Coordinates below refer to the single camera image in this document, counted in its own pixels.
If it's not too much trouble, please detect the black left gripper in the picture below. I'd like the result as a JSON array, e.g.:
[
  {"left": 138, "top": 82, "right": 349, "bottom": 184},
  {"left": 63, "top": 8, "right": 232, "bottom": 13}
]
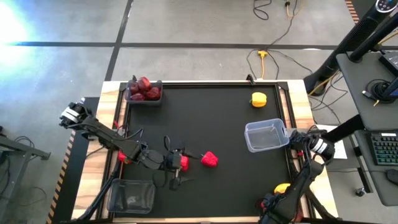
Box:
[{"left": 164, "top": 149, "right": 200, "bottom": 191}]

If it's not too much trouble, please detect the yellow banana toy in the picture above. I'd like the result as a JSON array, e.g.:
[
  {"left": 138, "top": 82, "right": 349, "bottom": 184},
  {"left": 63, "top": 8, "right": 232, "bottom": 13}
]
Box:
[{"left": 273, "top": 182, "right": 292, "bottom": 195}]

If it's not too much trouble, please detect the clear plastic bin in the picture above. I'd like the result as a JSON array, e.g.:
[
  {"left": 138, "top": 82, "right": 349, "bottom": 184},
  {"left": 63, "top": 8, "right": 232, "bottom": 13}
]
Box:
[
  {"left": 124, "top": 79, "right": 164, "bottom": 106},
  {"left": 244, "top": 118, "right": 290, "bottom": 153},
  {"left": 106, "top": 179, "right": 156, "bottom": 215}
]

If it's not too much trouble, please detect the white paper sheet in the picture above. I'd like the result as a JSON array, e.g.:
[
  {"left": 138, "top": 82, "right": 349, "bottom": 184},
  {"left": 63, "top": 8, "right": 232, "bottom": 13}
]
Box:
[{"left": 310, "top": 124, "right": 348, "bottom": 160}]

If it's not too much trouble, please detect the yellow bell pepper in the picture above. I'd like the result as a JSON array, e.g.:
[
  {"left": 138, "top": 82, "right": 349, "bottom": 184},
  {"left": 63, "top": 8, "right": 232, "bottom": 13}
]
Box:
[{"left": 250, "top": 91, "right": 267, "bottom": 108}]

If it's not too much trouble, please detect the grey desk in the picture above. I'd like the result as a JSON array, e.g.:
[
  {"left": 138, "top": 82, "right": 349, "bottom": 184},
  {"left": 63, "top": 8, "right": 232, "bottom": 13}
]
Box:
[
  {"left": 335, "top": 51, "right": 398, "bottom": 131},
  {"left": 354, "top": 129, "right": 398, "bottom": 207}
]

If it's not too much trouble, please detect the black hazard-striped floor plate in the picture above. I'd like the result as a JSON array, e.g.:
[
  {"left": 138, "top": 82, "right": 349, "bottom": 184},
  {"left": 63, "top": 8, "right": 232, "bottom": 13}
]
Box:
[{"left": 45, "top": 96, "right": 100, "bottom": 224}]

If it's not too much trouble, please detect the black desk leg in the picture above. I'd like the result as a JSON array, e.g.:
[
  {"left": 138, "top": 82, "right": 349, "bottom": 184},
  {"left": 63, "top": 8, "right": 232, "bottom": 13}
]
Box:
[{"left": 320, "top": 114, "right": 364, "bottom": 144}]

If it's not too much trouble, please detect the black computer mouse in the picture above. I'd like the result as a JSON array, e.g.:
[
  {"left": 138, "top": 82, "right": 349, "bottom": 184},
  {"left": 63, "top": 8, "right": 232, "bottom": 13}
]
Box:
[{"left": 386, "top": 169, "right": 398, "bottom": 186}]

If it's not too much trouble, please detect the black keyboard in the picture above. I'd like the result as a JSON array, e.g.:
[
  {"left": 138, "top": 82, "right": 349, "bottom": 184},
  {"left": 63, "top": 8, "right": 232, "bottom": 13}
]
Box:
[{"left": 369, "top": 132, "right": 398, "bottom": 166}]

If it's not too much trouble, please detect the black tower fan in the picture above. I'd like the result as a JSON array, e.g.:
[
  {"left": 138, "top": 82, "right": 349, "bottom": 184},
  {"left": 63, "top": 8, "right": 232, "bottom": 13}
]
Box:
[{"left": 303, "top": 0, "right": 398, "bottom": 94}]

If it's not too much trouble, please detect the black pole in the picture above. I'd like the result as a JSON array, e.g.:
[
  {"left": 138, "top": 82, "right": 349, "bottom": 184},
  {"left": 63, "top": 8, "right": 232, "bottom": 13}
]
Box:
[{"left": 348, "top": 12, "right": 398, "bottom": 63}]

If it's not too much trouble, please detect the yellow extension cord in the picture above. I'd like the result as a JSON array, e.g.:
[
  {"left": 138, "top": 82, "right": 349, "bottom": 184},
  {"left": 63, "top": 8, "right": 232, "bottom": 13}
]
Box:
[{"left": 257, "top": 50, "right": 268, "bottom": 80}]

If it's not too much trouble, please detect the coiled black cable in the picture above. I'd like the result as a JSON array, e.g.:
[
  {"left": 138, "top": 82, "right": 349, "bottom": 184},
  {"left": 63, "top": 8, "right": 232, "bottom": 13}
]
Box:
[{"left": 362, "top": 79, "right": 396, "bottom": 105}]

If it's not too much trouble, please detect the yellow plug cord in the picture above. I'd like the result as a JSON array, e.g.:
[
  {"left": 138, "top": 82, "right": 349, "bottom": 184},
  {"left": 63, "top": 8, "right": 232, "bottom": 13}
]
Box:
[{"left": 284, "top": 0, "right": 295, "bottom": 18}]

